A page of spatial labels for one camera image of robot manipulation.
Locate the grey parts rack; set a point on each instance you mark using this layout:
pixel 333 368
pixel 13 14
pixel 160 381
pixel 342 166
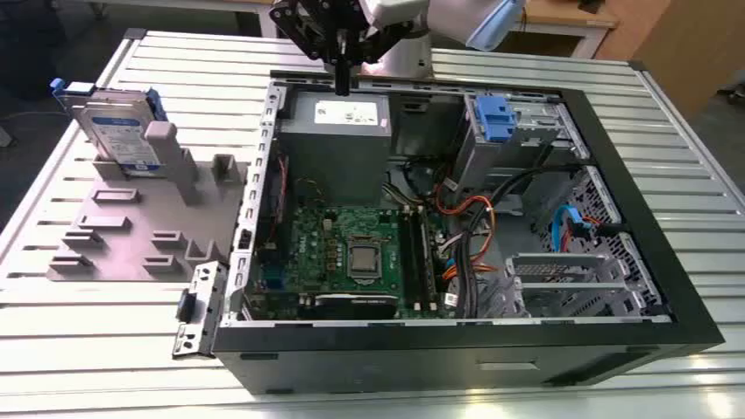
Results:
pixel 145 218

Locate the wooden cabinet panel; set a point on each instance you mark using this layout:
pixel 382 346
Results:
pixel 686 43

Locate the wooden desk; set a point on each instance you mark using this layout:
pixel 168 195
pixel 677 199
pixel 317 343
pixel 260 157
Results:
pixel 558 17

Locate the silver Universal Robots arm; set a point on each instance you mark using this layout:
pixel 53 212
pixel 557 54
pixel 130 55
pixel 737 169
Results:
pixel 406 57

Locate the silver optical drive bay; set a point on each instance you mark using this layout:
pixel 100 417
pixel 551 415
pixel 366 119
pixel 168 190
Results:
pixel 482 161

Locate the black CPU socket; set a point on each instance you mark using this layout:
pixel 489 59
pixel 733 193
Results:
pixel 366 239

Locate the black RAM slot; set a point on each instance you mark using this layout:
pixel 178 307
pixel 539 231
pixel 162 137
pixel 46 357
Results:
pixel 429 262
pixel 412 257

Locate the green motherboard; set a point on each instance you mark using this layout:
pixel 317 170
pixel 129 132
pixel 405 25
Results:
pixel 314 262

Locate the black table corner cap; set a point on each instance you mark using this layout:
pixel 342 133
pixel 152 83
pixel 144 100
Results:
pixel 637 66
pixel 134 33

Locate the office chair base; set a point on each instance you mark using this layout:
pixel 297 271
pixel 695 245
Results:
pixel 734 85

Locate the black open PC case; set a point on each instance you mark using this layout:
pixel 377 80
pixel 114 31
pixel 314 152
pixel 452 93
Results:
pixel 406 362

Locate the black round knob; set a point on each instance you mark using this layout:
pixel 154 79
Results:
pixel 186 305

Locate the silver disk bay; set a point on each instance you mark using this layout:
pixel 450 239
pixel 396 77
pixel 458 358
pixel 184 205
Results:
pixel 570 286

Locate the grey power supply unit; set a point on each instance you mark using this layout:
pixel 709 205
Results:
pixel 337 166

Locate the blue plastic drive latch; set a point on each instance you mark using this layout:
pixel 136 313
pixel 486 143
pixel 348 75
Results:
pixel 492 109

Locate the silver hinged slot latch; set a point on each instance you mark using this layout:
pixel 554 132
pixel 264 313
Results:
pixel 204 305

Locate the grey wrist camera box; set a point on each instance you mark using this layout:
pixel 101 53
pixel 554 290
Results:
pixel 396 15

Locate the silver CPU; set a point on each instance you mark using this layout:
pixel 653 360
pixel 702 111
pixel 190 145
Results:
pixel 366 262

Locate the hard disk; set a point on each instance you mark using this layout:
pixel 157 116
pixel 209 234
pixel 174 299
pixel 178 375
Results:
pixel 116 131

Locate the black graphics card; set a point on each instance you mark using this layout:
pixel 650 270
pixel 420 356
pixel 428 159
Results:
pixel 349 305

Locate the white desk frame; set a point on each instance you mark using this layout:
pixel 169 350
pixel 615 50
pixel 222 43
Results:
pixel 262 24

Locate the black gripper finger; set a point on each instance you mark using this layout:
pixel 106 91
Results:
pixel 364 52
pixel 302 39

